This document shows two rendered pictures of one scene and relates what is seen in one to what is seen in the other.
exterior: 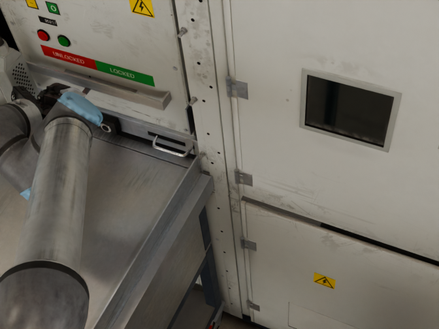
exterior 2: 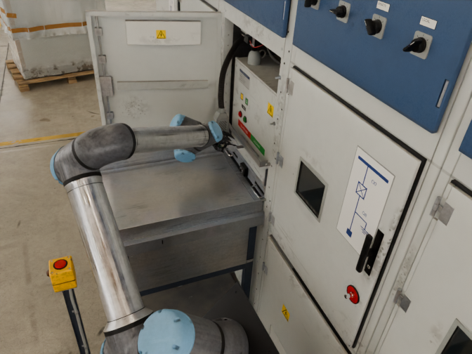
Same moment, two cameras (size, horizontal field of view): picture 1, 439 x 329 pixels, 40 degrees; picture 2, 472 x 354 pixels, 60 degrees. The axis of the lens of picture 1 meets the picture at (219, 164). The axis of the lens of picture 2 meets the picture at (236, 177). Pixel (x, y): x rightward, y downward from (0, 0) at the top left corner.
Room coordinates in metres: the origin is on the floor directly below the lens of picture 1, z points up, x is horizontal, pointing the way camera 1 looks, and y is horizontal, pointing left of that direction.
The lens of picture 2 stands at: (-0.32, -0.70, 2.05)
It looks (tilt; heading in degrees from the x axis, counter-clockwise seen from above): 35 degrees down; 36
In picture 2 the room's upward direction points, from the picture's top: 4 degrees clockwise
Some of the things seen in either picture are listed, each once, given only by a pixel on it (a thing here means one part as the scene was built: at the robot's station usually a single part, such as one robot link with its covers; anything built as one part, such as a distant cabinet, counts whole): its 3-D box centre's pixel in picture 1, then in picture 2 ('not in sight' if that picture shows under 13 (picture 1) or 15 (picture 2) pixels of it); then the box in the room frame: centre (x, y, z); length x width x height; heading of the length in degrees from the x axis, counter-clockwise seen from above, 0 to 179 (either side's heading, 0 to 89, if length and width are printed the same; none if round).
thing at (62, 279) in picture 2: not in sight; (62, 273); (0.14, 0.40, 0.85); 0.08 x 0.08 x 0.10; 60
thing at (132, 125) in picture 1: (115, 114); (250, 168); (1.13, 0.26, 0.89); 0.54 x 0.05 x 0.06; 60
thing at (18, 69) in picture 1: (15, 76); (221, 126); (1.17, 0.48, 1.04); 0.08 x 0.05 x 0.17; 150
